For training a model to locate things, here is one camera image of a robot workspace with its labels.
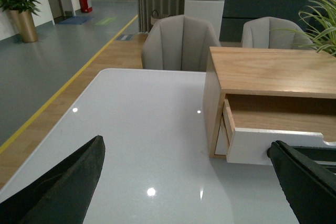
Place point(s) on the white drawer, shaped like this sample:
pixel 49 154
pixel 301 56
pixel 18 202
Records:
pixel 222 140
pixel 253 122

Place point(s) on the red cabinet box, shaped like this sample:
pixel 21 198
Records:
pixel 86 6

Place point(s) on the grey armchair near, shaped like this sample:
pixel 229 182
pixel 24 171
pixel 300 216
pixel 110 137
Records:
pixel 179 43

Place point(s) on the wicker basket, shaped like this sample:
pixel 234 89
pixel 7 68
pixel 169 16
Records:
pixel 155 16

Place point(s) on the grey armchair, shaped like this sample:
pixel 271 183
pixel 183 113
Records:
pixel 179 43
pixel 274 33

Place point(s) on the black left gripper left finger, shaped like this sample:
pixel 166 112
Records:
pixel 62 194

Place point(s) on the grey armchair far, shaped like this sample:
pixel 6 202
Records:
pixel 274 33

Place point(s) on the wooden drawer cabinet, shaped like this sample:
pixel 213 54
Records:
pixel 271 72

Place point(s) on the dark grey counter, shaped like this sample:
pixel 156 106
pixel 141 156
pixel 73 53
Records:
pixel 238 12

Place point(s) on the striped leaf plant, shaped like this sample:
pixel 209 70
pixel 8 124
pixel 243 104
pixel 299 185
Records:
pixel 319 35

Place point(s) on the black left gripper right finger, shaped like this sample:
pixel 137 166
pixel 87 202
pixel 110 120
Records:
pixel 310 194

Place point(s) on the blue floor mat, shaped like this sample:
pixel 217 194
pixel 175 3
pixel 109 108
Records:
pixel 75 20

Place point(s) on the green plant in gold pot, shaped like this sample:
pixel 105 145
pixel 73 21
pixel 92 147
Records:
pixel 22 12

